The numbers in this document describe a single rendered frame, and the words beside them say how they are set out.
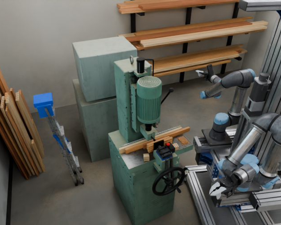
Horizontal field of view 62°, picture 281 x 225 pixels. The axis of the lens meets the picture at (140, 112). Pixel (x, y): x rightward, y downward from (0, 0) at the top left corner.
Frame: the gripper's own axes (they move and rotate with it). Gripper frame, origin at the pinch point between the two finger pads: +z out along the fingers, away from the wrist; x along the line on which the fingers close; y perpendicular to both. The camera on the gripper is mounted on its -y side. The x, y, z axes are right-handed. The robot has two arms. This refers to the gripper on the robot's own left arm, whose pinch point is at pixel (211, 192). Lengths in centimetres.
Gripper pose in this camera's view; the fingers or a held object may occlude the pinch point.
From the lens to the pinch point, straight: 134.0
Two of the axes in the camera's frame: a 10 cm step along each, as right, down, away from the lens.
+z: -8.4, 3.3, -4.3
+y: 0.7, 8.6, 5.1
